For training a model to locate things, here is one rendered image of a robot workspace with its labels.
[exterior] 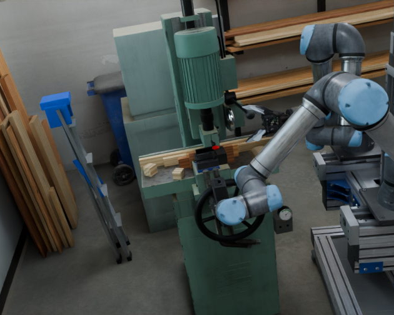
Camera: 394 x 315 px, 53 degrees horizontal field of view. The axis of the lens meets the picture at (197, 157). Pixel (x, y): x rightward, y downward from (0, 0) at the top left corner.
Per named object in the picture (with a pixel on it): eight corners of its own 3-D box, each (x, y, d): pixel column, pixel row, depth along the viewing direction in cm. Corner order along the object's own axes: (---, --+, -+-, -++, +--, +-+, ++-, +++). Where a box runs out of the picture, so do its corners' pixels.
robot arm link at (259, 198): (268, 173, 122) (235, 184, 122) (282, 190, 112) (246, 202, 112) (272, 194, 126) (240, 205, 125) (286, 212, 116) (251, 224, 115)
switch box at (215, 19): (213, 52, 190) (209, 17, 183) (210, 49, 199) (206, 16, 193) (226, 50, 191) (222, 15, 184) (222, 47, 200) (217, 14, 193)
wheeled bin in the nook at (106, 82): (113, 190, 359) (85, 88, 318) (109, 166, 407) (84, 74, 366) (181, 174, 369) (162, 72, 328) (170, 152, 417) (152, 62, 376)
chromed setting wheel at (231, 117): (231, 135, 187) (227, 111, 182) (225, 127, 199) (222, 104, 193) (237, 134, 188) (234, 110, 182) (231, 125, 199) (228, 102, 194)
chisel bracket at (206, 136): (205, 152, 176) (202, 135, 172) (201, 140, 189) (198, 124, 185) (221, 149, 177) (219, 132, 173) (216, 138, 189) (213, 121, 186)
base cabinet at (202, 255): (197, 332, 204) (174, 220, 174) (185, 260, 257) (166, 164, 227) (281, 314, 207) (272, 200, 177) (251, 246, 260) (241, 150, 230)
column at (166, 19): (187, 164, 203) (161, 19, 172) (182, 147, 223) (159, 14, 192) (229, 155, 204) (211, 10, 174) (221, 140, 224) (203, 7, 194)
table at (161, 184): (144, 211, 160) (141, 199, 157) (142, 177, 187) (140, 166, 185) (287, 182, 164) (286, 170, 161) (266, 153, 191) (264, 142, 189)
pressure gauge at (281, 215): (279, 225, 176) (278, 210, 173) (276, 220, 180) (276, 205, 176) (292, 222, 177) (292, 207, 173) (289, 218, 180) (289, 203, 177)
